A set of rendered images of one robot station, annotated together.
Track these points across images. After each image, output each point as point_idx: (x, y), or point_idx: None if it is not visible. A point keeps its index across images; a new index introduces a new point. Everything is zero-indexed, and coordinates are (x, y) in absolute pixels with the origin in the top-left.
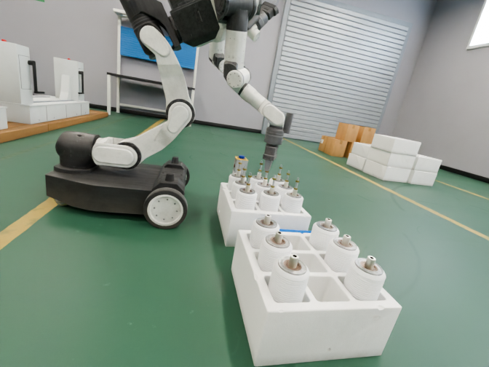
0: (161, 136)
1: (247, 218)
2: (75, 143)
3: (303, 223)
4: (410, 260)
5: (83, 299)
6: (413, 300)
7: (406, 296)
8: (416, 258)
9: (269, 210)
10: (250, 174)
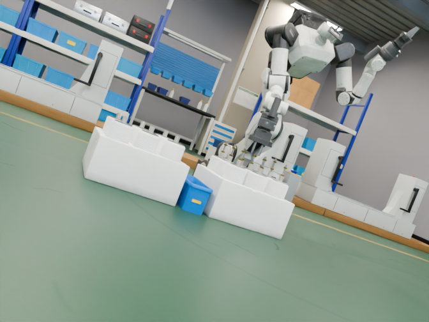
0: (245, 138)
1: (200, 171)
2: (220, 145)
3: (217, 186)
4: (247, 268)
5: None
6: (147, 218)
7: (154, 218)
8: (262, 279)
9: (214, 172)
10: (225, 142)
